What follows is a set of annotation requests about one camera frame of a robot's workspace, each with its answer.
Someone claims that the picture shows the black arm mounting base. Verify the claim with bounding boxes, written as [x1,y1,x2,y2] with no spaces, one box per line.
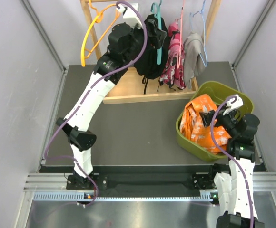
[65,164,245,192]

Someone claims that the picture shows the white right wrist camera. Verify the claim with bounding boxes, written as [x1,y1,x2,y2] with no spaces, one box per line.
[223,94,244,115]

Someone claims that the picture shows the grey trousers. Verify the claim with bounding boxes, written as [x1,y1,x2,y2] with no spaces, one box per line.
[183,32,207,89]

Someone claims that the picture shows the yellow plastic hanger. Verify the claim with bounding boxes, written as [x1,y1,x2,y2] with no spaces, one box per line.
[80,2,122,67]

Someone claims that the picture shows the olive green plastic basket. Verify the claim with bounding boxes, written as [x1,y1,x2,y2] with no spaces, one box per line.
[176,81,254,163]

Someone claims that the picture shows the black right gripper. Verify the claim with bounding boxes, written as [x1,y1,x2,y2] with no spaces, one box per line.
[200,104,240,137]

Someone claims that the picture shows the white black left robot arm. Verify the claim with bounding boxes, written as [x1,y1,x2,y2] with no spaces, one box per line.
[57,19,168,188]

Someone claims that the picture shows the pink wire hanger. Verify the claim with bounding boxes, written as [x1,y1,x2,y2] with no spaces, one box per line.
[176,0,185,68]

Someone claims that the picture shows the wooden clothes rack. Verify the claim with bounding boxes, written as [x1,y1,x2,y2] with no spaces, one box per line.
[79,0,222,105]

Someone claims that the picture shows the slotted grey cable duct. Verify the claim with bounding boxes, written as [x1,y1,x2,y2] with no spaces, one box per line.
[33,190,218,202]

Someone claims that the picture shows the orange patterned trousers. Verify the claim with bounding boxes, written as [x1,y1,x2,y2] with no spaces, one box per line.
[179,94,220,155]

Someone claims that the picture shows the teal plastic hanger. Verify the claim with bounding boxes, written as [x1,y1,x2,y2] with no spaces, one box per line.
[151,0,162,65]

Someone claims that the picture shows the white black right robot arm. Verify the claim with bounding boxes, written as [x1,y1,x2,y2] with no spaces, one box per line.
[200,110,265,228]

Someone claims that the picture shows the blue wire hanger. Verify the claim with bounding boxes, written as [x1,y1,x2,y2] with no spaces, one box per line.
[189,0,208,67]

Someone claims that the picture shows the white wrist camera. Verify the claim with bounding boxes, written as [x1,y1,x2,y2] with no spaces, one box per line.
[223,94,244,115]
[117,4,142,29]

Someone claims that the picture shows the pink camouflage trousers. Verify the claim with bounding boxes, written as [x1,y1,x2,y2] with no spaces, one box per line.
[159,21,186,90]

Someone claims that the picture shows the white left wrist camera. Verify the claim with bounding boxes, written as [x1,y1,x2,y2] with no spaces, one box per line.
[117,4,142,29]

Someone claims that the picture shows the black trousers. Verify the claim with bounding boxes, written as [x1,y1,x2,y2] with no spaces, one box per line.
[134,14,170,93]

